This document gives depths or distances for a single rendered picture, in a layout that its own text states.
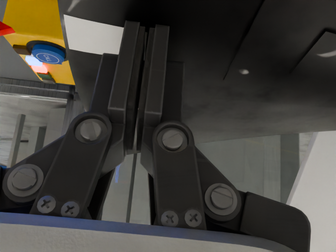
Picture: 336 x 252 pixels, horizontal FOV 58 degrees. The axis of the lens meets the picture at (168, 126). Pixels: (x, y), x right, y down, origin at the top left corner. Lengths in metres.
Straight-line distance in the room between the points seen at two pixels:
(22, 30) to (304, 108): 0.34
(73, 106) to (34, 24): 0.50
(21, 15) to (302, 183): 0.44
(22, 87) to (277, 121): 0.83
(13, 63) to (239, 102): 0.86
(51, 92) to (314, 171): 0.69
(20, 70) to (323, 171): 0.80
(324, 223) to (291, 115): 0.39
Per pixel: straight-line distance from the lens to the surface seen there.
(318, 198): 0.52
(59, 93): 0.90
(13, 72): 0.97
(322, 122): 0.20
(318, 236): 0.57
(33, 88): 0.94
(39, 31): 0.41
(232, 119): 0.18
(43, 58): 0.44
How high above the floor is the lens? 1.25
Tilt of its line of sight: 14 degrees down
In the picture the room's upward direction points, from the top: 175 degrees counter-clockwise
